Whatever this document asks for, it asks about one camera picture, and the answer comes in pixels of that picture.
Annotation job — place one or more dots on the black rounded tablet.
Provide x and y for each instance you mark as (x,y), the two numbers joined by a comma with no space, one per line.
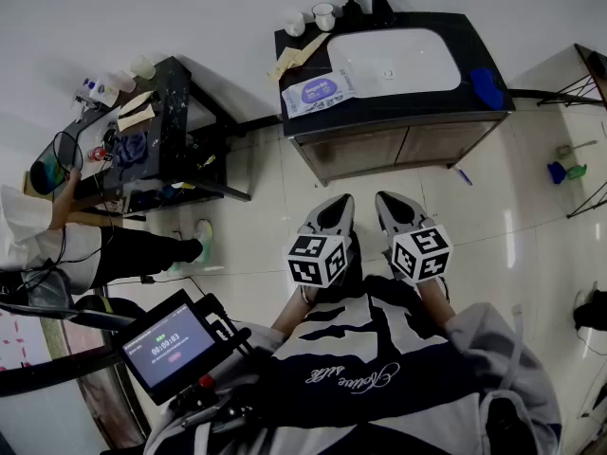
(47,171)

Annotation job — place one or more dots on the person's navy white sweater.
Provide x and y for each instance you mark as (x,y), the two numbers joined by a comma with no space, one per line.
(379,396)

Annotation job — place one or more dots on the black bag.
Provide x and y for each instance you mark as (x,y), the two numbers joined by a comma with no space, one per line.
(590,308)

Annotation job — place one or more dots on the plain white cup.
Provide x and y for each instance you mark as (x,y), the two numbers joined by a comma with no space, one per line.
(294,24)

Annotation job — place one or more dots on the green floor container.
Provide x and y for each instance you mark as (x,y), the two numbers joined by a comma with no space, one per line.
(577,172)

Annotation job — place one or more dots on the white sink basin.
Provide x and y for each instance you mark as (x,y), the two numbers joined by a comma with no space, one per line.
(393,55)

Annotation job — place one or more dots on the bright blue cloth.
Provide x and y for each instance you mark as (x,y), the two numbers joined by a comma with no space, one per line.
(486,88)

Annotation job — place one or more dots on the small red object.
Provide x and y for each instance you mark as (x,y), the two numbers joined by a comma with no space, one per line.
(97,153)

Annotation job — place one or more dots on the black marble side table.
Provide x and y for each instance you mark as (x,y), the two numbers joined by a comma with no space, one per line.
(175,126)

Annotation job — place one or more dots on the black soap dispenser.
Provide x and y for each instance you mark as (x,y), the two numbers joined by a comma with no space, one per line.
(352,12)

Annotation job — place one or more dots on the person's left forearm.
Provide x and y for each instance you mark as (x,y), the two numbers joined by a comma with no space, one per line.
(296,311)

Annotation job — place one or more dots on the black metal frame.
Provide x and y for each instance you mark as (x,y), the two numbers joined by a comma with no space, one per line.
(590,202)

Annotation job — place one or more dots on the black monitor mount rig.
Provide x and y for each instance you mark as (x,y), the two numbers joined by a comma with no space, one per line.
(230,332)

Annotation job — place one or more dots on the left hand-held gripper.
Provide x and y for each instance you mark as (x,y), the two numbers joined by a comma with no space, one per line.
(313,259)

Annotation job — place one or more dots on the black-topped wooden vanity cabinet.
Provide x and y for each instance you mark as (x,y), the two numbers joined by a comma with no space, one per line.
(403,145)

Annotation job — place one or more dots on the black faucet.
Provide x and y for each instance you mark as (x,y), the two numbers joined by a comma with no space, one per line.
(382,5)

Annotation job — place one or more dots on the beige towel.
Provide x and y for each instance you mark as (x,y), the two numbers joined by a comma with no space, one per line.
(136,101)
(135,119)

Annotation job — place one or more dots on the translucent plastic cup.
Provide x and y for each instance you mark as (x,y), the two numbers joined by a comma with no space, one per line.
(143,67)

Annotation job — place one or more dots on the blue pen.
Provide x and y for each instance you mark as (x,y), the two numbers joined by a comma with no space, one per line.
(463,176)

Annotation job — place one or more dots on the black monitor screen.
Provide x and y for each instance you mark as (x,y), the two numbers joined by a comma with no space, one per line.
(166,344)

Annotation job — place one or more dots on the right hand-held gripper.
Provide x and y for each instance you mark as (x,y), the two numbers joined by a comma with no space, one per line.
(422,254)

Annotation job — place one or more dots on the person's right forearm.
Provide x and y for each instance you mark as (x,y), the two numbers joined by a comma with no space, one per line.
(434,303)

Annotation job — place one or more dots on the dark blue cloth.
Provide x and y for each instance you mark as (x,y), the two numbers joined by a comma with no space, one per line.
(132,149)

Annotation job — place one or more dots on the white sheet with red marks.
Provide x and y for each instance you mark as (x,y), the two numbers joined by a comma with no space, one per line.
(19,341)

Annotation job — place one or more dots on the pink plastic cup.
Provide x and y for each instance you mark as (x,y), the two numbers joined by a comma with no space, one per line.
(125,81)

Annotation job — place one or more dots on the white mug with dark rim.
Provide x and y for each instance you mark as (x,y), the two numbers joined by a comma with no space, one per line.
(325,17)

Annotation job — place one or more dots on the blue floor container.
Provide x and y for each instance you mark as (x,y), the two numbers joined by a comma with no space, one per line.
(556,172)

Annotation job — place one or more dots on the folded beige cloth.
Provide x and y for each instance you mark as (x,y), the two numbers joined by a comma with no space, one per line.
(283,64)

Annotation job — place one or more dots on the long beige cloth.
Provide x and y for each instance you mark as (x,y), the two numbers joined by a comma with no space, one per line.
(313,48)

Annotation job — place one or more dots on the black metal frame table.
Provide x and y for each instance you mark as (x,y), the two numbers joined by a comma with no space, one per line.
(593,71)

